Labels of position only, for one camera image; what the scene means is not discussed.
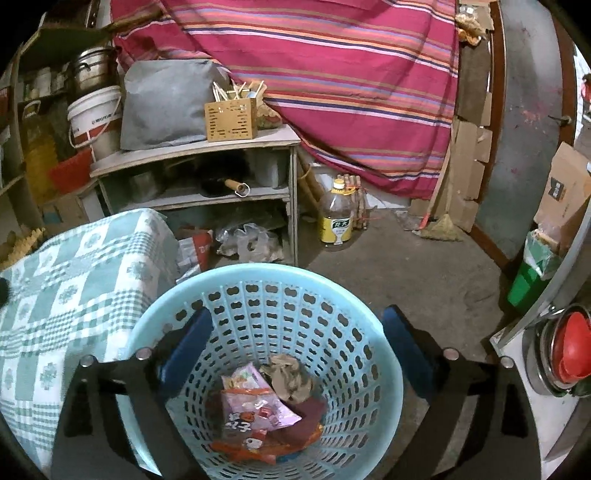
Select green bin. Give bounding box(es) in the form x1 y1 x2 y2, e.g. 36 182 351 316
506 230 563 308

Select dried yellow bundle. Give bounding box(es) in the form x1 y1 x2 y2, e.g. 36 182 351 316
454 8 486 45

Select white plastic bucket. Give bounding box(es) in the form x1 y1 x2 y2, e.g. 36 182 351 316
66 85 125 161

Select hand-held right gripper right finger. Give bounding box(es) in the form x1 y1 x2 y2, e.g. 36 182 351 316
381 305 541 480

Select yellow ridged item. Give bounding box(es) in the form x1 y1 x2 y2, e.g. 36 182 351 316
0 227 48 269

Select yellow oil jug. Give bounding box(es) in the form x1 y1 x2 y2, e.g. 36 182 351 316
24 114 62 205

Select red striped cloth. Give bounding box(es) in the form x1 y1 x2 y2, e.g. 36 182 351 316
111 0 463 200

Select pink snack packet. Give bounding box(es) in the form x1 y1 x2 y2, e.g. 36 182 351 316
220 362 304 440

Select orange snack packet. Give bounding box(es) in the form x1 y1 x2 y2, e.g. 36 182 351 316
210 424 324 465

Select grey door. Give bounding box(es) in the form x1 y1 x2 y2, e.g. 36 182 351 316
470 0 579 260

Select cardboard box with blue label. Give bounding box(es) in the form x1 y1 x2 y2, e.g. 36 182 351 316
39 193 92 228

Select white appliance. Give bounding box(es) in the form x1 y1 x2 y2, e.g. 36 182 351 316
488 258 591 480

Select bamboo chopstick holder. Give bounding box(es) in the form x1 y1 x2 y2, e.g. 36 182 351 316
204 80 267 142

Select open cardboard box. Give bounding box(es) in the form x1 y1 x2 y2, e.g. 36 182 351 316
533 141 591 246

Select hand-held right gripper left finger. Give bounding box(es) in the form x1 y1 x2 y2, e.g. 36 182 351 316
53 307 215 480

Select light blue plastic basket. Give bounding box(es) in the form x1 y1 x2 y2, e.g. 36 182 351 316
117 263 405 480

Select wooden shelf cabinet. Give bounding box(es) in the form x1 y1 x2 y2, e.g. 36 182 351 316
89 122 304 267

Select maroon wrapper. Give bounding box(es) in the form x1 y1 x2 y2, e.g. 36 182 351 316
269 396 327 452

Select straw broom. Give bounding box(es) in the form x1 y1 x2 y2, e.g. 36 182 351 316
417 92 493 242

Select red plastic scoop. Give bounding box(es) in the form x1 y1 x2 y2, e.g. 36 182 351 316
555 311 591 380

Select red and white packet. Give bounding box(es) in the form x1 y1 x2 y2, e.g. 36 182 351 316
177 227 214 274

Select small snack bag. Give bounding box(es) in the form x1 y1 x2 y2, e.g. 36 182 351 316
256 103 283 131

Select brown paper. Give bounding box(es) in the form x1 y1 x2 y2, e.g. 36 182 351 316
259 354 315 402

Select flattened cardboard sheets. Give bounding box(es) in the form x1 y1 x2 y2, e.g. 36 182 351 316
449 91 493 232

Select grey metal container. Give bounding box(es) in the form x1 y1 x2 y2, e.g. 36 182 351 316
255 151 290 188

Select green checkered tablecloth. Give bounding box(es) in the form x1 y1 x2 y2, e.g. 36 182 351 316
0 208 182 477

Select small metal pot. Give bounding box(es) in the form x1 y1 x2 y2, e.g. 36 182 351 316
126 170 163 202

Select bundle of wooden sticks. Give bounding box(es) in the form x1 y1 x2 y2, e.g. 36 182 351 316
343 174 371 232

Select crumpled clear plastic bags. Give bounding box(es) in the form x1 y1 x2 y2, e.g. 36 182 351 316
213 223 283 265

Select pan with wooden handle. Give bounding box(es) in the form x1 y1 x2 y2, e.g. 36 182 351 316
200 177 253 199

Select clear oil bottle yellow label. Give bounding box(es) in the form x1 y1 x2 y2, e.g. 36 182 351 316
317 177 359 251

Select grey fabric bag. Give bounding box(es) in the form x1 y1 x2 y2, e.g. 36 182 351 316
120 59 232 151

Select red plastic crate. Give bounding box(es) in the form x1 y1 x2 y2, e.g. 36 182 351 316
47 148 96 195

